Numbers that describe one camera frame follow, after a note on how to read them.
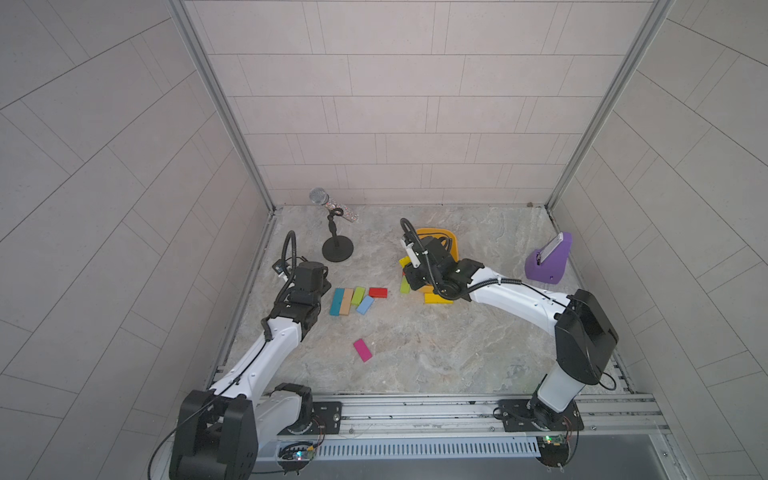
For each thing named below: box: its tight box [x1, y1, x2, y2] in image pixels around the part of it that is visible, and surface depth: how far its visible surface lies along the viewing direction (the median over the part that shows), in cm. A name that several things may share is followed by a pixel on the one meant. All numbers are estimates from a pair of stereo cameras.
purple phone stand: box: [525, 232, 573, 284], surface depth 95 cm
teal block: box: [330, 288, 345, 316], surface depth 92 cm
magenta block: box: [353, 338, 373, 363], surface depth 84 cm
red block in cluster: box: [368, 287, 389, 298], surface depth 95 cm
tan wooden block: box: [340, 288, 354, 315], surface depth 91 cm
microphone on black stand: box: [309, 187, 359, 263], surface depth 103 cm
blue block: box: [356, 295, 375, 315], surface depth 91 cm
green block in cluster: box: [352, 286, 365, 306], surface depth 93 cm
